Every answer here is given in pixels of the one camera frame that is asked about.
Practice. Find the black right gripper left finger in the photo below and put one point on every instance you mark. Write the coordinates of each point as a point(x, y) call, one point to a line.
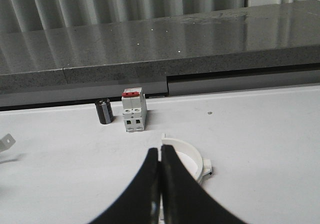
point(140, 201)

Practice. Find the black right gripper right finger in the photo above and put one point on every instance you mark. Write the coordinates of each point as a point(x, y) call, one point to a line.
point(184, 200)

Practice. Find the white half pipe clamp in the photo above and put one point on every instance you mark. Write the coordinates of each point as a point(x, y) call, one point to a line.
point(199, 167)
point(6, 142)

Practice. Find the dark cylindrical capacitor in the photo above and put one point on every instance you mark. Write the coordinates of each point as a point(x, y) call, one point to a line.
point(104, 111)

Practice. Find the grey stone counter ledge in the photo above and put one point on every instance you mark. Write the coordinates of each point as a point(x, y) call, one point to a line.
point(92, 61)

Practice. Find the grey pleated curtain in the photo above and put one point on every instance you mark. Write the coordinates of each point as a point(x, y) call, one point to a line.
point(29, 15)

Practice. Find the white circuit breaker red switch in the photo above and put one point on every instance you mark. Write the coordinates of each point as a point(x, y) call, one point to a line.
point(134, 109)

